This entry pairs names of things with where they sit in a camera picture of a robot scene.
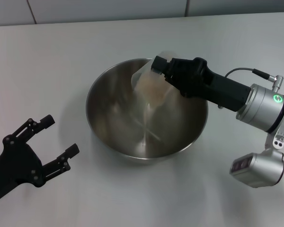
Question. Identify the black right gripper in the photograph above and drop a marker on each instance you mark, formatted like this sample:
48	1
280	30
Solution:
215	87

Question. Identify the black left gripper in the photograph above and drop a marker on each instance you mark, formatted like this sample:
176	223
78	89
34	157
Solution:
16	165

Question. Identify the white rice grains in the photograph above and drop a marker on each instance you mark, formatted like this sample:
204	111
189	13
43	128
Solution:
153	89

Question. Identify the clear plastic measuring cup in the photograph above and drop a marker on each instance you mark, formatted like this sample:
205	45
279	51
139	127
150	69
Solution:
144	78

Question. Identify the stainless steel mixing bowl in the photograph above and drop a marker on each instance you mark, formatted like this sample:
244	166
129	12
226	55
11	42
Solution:
118	132

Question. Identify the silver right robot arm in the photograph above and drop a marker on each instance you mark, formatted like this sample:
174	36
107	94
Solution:
262	106

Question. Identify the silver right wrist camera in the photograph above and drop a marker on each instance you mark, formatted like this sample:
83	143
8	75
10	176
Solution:
258	168

